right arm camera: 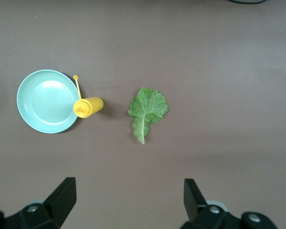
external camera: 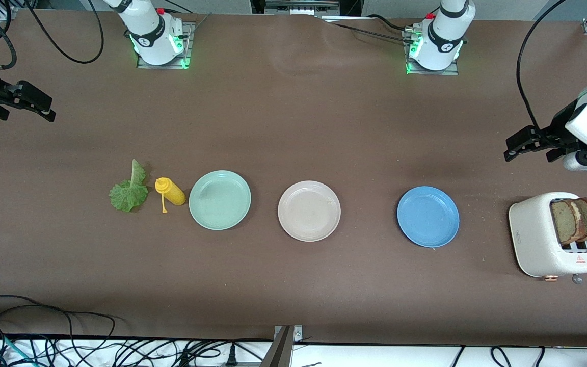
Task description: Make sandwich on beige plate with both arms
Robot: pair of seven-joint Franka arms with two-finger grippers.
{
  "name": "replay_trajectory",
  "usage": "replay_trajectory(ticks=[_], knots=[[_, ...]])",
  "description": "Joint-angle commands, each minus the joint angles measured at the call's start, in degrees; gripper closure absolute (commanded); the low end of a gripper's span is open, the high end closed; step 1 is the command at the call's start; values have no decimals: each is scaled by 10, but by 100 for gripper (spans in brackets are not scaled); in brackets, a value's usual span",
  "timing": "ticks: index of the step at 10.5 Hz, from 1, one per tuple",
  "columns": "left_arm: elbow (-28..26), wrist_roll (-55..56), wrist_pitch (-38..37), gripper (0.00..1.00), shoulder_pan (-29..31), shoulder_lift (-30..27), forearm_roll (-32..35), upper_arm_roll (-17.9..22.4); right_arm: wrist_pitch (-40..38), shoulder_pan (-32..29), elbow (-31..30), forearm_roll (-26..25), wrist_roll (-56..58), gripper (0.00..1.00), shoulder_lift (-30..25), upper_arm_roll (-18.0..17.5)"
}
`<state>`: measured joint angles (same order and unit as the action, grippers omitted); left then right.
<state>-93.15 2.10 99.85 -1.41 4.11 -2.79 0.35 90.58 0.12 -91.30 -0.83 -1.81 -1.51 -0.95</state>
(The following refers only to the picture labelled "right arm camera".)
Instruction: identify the green lettuce leaf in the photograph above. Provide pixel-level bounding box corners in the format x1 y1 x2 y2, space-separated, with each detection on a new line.
128 87 169 145

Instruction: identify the yellow squeeze bottle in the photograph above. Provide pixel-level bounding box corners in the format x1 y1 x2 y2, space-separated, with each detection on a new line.
72 75 104 119

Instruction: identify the black cable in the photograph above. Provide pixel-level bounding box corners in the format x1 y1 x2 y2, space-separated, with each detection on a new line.
228 0 269 5

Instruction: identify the mint green plate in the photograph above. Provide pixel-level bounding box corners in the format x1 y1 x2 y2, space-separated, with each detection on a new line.
16 69 83 134

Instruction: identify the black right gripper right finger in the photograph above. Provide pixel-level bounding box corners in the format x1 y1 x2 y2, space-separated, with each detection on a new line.
181 178 279 229

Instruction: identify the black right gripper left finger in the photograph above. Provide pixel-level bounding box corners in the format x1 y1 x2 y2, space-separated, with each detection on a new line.
0 177 77 229

